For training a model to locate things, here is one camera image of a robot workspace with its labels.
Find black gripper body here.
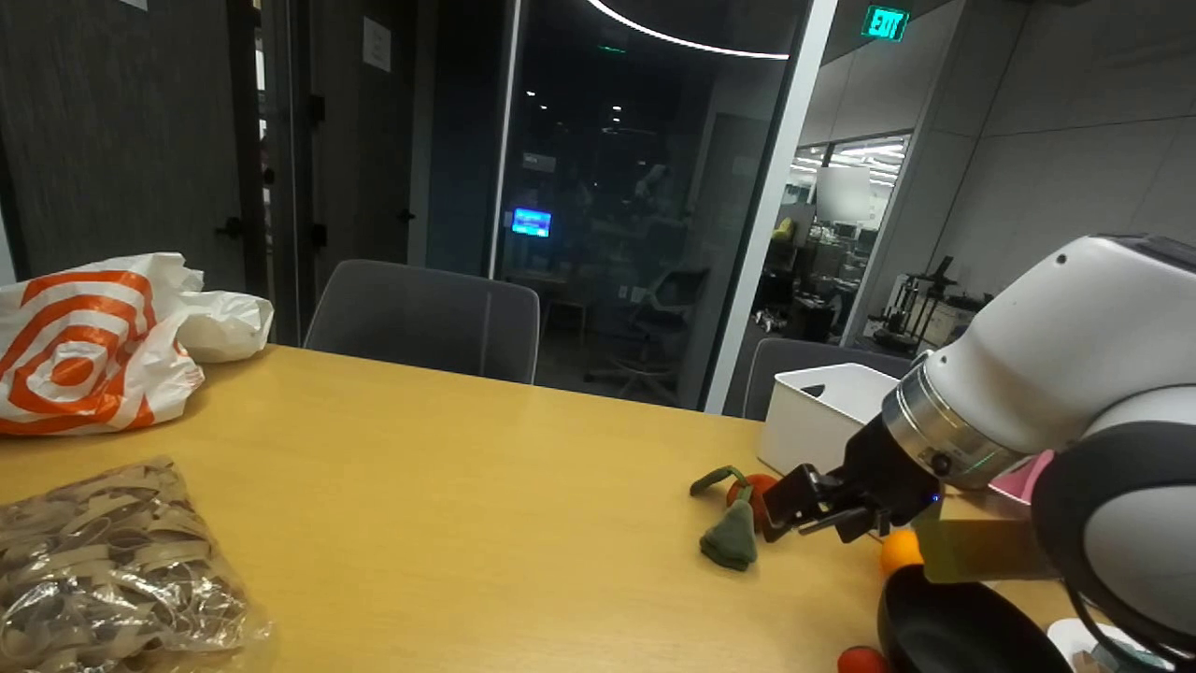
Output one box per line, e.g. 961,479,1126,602
764,418,943,541

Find orange fruit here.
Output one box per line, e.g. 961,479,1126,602
880,529,922,573

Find red tomato plush toy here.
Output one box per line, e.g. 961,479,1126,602
689,468,776,573

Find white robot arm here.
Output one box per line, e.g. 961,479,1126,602
764,232,1196,673

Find black bowl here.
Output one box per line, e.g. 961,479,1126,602
880,565,1074,673

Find white plastic bin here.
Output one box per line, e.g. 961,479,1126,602
755,364,898,474

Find pink cloth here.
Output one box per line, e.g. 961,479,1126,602
989,454,1053,504

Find white paper plate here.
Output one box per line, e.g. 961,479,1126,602
1047,617,1119,673

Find blue lit screen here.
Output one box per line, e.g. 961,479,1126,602
508,206,554,239

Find green exit sign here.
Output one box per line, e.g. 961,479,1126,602
863,9,908,43

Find grey chair left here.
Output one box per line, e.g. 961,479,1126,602
304,257,541,382

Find clear bag of snacks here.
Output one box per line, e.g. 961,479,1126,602
0,459,272,673

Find orange white plastic bag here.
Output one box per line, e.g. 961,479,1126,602
0,252,272,438

